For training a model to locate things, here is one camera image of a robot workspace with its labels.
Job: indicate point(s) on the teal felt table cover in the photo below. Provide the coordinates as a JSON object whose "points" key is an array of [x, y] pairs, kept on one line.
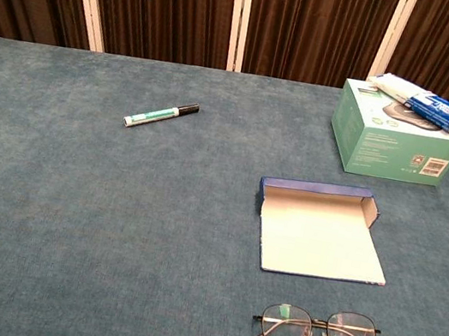
{"points": [[110, 222]]}

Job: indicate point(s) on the mint green cardboard box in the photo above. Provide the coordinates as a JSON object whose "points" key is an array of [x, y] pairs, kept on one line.
{"points": [[384, 152]]}

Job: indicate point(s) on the white blue toothpaste tube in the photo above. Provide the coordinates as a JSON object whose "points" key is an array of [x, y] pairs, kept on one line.
{"points": [[431, 106]]}

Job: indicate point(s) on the green white marker pen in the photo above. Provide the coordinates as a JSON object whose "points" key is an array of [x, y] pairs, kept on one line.
{"points": [[151, 116]]}

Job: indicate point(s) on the thin black round eyeglasses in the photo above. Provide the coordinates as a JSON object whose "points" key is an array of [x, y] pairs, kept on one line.
{"points": [[317, 322]]}

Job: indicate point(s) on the white package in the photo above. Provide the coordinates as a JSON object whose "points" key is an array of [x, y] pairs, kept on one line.
{"points": [[317, 236]]}

